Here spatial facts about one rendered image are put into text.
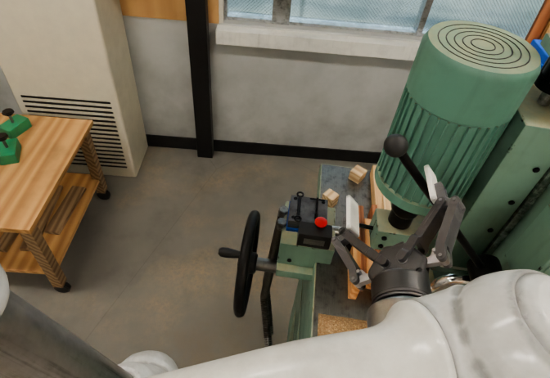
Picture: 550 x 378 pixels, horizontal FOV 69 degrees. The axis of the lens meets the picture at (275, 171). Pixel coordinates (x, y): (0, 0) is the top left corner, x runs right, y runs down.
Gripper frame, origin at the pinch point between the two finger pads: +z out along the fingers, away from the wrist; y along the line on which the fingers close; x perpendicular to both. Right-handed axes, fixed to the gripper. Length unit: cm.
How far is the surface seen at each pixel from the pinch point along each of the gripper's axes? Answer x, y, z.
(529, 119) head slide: -4.7, 21.8, 8.7
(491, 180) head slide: -13.4, 13.1, 7.2
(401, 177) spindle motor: -5.6, 0.2, 7.7
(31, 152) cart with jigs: 28, -147, 70
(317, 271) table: -26.4, -31.7, 9.0
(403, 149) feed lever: 8.1, 6.0, -1.2
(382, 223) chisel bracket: -21.8, -11.5, 13.0
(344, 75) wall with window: -55, -41, 151
